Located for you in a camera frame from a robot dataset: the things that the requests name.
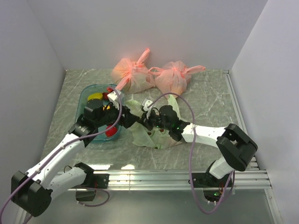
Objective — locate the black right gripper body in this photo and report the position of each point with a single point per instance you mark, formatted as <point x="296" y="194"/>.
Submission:
<point x="153" y="120"/>

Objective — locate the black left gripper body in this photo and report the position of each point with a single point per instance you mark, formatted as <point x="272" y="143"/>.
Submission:
<point x="112" y="113"/>

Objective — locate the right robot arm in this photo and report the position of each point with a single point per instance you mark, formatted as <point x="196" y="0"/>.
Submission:
<point x="236" y="147"/>

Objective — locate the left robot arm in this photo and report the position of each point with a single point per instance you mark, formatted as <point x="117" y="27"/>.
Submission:
<point x="60" y="149"/>

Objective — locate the dark red fake fig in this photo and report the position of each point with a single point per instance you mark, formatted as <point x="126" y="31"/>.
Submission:
<point x="105" y="96"/>

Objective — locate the yellow fake starfruit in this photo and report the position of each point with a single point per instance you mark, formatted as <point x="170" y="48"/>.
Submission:
<point x="97" y="95"/>

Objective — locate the left pink tied bag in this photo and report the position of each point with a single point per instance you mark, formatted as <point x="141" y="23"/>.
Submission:
<point x="133" y="76"/>

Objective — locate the pink tied bag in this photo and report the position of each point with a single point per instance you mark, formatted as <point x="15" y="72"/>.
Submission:
<point x="174" y="76"/>
<point x="133" y="76"/>

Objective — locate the right pink tied bag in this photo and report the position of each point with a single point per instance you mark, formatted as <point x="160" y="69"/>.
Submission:
<point x="174" y="76"/>

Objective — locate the teal plastic basket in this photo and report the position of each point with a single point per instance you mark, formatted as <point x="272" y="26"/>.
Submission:
<point x="96" y="90"/>

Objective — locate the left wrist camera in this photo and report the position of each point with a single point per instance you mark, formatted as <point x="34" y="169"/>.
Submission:
<point x="115" y="97"/>

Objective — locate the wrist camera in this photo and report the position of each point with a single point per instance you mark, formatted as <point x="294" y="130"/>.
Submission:
<point x="115" y="97"/>
<point x="146" y="105"/>

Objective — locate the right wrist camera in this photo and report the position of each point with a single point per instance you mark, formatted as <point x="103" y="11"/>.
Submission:
<point x="146" y="105"/>

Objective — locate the aluminium mounting rail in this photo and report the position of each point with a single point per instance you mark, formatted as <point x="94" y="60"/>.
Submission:
<point x="104" y="180"/>

